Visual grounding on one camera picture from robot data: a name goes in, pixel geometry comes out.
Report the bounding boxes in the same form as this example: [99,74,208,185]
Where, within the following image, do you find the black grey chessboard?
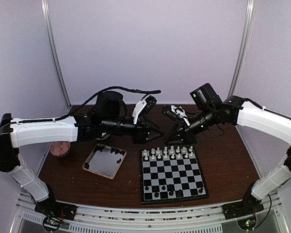
[139,145,209,205]

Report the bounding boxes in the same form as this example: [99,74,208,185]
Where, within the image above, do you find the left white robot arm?
[0,86,164,216]

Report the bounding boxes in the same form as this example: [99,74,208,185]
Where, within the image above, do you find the aluminium front rail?
[7,192,291,233]

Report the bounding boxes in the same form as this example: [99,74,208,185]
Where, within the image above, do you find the red patterned bowl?
[50,141,70,158]

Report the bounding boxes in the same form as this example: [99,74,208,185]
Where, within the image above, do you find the aluminium frame post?
[228,0,256,96]
[41,0,71,109]

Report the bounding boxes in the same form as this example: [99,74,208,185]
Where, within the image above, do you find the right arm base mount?
[222,201,264,231]

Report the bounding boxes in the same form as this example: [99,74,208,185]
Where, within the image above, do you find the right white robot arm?
[162,83,291,215]

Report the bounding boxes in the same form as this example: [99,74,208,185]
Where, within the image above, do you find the wooden rimmed black tray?
[82,143,127,180]

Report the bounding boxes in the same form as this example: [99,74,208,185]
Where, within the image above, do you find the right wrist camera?
[162,105,189,121]

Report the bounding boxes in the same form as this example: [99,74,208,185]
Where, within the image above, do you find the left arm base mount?
[34,202,77,232]

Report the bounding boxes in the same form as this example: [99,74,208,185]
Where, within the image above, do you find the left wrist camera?
[132,95,157,125]

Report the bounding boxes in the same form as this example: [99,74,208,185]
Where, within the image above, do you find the left aluminium frame post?
[41,0,71,109]

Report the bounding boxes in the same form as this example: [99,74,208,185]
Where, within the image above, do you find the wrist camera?
[162,105,189,121]
[132,95,157,125]

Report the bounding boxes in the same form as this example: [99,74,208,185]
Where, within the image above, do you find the right aluminium frame post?
[228,0,256,96]

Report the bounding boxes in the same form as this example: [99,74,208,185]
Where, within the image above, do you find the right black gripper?
[164,106,217,145]

